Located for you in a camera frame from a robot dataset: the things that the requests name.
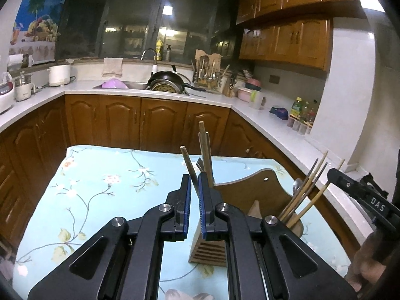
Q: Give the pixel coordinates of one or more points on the green yellow drink bottle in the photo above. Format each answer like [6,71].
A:
[296,107]

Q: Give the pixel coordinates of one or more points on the bundle of chopsticks and spoon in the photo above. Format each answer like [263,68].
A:
[317,170]

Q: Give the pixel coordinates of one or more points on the wooden upper cabinets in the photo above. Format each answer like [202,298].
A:
[290,37]

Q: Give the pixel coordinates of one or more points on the pink plastic basin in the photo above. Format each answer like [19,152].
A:
[114,84]

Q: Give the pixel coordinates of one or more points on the chrome faucet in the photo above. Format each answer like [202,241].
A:
[149,51]

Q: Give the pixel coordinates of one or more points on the stack of coloured bowls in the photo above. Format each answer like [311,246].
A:
[253,82]

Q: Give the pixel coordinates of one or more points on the wooden knife block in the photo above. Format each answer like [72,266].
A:
[229,86]

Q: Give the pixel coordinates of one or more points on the kitchen utensil drying rack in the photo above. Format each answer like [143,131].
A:
[207,72]

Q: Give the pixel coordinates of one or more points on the cluster of sauce bottles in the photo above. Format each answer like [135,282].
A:
[311,112]

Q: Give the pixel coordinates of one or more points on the wooden cabinets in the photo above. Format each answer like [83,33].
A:
[290,37]
[118,118]

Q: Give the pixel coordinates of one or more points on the floral light blue tablecloth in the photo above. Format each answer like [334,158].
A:
[93,200]

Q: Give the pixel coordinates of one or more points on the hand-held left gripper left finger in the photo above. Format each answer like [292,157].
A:
[187,206]

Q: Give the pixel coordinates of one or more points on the black wok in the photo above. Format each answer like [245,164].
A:
[168,79]

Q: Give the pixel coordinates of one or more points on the white plastic container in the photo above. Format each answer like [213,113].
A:
[257,99]

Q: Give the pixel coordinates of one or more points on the fruit wall poster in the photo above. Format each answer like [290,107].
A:
[40,22]

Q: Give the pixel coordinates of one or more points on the person's right hand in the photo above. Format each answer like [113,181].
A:
[365,262]

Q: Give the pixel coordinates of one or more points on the metal fork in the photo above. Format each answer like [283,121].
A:
[200,164]

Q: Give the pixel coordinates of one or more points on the white rice cooker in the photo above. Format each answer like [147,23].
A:
[5,95]

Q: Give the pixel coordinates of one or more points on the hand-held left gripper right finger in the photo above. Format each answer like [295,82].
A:
[202,206]

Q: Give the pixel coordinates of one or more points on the beige dish towel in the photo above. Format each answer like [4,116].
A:
[112,67]

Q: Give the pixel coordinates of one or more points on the wooden lower cabinets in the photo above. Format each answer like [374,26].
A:
[118,118]

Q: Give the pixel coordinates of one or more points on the metal spoon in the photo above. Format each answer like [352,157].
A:
[297,186]

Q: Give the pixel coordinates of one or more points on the dark kitchen window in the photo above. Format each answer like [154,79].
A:
[134,18]

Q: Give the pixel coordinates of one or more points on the yellow detergent bottle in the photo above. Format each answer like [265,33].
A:
[159,50]

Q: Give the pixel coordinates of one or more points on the wooden chopstick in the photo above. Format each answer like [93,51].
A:
[307,206]
[312,182]
[207,150]
[188,165]
[203,150]
[340,164]

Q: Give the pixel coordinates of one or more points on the white electric pot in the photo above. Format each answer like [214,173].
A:
[58,75]

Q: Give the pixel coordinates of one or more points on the row of spice jars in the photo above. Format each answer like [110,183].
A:
[299,126]

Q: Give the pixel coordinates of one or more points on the grey pump bottle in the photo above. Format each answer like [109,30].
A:
[168,53]

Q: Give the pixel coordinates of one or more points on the pink plastic container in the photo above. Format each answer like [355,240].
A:
[243,94]

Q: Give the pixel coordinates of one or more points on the steel sink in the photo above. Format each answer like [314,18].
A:
[137,85]

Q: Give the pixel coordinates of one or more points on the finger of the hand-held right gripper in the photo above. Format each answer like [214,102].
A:
[342,179]

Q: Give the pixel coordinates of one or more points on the dark wall switch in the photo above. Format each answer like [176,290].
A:
[274,79]

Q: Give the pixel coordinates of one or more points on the wooden utensil holder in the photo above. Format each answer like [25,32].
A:
[237,193]

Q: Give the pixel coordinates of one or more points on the small white blender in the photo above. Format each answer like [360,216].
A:
[24,87]

